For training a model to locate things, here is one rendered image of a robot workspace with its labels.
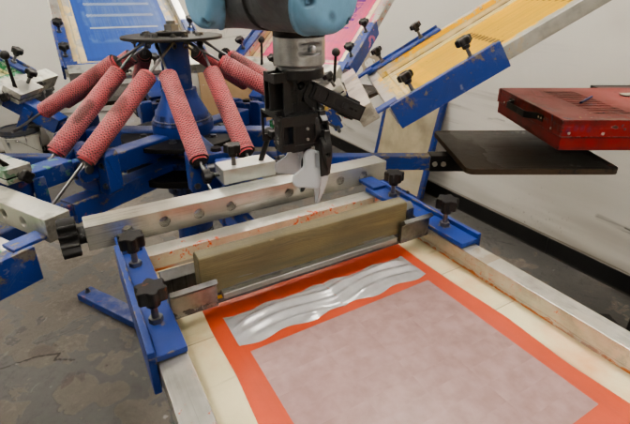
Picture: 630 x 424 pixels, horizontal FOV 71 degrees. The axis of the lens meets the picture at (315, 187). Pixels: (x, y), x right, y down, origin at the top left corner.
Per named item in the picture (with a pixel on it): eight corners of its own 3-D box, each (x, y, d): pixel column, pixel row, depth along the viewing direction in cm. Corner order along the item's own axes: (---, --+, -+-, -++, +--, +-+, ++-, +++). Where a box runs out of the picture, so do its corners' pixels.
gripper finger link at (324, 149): (309, 174, 70) (304, 119, 68) (319, 172, 71) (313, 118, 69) (324, 178, 66) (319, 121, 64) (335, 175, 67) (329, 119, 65)
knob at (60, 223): (100, 258, 80) (92, 222, 77) (65, 266, 78) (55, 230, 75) (96, 240, 86) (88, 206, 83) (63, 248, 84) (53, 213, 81)
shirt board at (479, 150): (548, 150, 170) (553, 130, 166) (614, 194, 133) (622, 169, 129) (202, 151, 169) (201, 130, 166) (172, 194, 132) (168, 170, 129)
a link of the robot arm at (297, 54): (308, 33, 67) (337, 37, 61) (308, 63, 69) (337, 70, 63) (263, 35, 64) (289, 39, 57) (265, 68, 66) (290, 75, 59)
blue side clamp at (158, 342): (192, 380, 60) (187, 340, 57) (155, 395, 57) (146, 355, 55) (148, 270, 84) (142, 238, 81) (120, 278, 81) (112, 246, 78)
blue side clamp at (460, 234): (476, 265, 85) (482, 233, 83) (457, 272, 83) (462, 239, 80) (380, 205, 109) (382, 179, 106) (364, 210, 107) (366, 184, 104)
